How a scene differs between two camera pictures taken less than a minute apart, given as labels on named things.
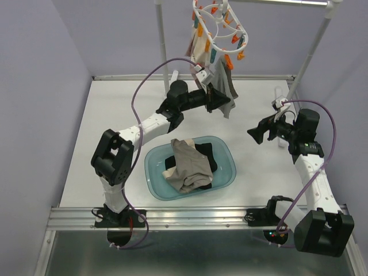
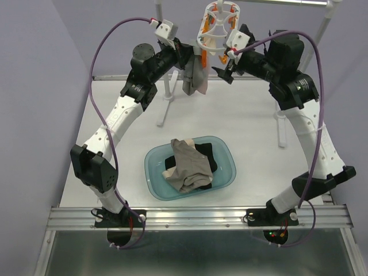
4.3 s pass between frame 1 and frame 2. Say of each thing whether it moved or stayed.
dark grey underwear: moved
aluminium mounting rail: stayed
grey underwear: stayed
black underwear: stayed
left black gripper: moved
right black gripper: moved
